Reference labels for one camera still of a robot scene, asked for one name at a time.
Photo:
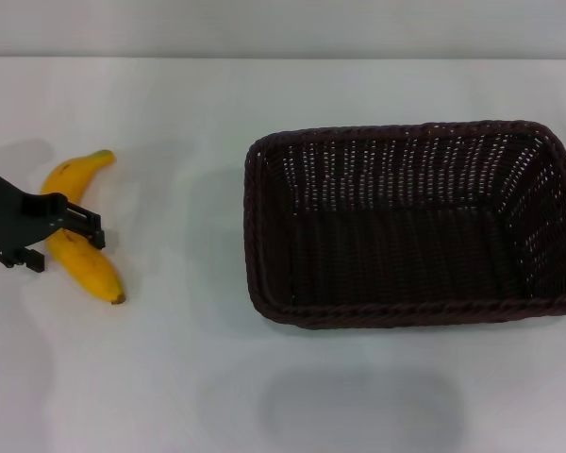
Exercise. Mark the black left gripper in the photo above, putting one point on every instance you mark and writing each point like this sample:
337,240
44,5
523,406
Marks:
9,217

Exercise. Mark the dark brown woven basket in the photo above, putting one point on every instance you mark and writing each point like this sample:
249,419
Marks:
396,255

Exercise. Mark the yellow banana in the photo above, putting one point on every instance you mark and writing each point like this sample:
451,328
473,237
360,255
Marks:
94,273

